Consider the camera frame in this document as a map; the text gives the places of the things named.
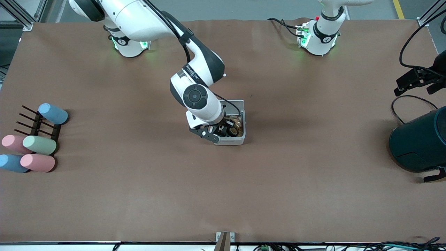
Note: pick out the pale green plastic cup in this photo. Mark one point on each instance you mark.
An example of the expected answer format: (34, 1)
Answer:
(40, 145)

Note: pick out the dark teal round appliance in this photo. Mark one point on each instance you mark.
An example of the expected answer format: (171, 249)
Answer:
(418, 143)

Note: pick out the small green connector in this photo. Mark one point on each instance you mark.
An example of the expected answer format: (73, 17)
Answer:
(265, 248)

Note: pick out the pink plastic cup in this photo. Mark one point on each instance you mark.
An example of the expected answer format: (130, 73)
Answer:
(37, 162)
(12, 143)

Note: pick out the light blue plastic cup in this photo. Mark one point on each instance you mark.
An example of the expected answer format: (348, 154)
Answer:
(54, 114)
(12, 164)

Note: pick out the aluminium frame profile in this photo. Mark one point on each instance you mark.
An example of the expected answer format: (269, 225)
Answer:
(427, 17)
(17, 15)

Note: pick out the brown table cover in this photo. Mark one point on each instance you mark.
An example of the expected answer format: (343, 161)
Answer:
(223, 195)

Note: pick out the white bin lid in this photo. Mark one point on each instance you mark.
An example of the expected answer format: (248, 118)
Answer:
(237, 104)

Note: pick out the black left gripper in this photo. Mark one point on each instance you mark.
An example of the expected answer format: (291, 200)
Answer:
(439, 65)

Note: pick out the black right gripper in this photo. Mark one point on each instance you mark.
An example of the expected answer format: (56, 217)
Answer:
(227, 127)

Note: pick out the metal mount bracket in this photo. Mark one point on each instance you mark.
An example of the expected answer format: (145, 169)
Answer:
(225, 240)

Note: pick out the base connector block green light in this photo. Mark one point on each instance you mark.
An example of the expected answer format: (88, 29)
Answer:
(143, 44)
(302, 35)

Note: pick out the black peg cup rack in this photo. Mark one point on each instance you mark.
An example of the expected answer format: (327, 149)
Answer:
(36, 127)

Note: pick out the golden brown snack wrapper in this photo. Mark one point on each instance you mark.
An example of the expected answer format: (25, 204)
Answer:
(238, 122)

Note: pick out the white square trash bin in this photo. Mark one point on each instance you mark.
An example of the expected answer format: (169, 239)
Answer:
(233, 141)

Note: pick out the black tape roll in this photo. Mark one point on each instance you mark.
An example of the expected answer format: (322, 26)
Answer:
(231, 132)

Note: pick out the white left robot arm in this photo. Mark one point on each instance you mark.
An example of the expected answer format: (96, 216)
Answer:
(324, 38)

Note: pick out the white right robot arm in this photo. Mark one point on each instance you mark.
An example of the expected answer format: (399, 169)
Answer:
(195, 96)

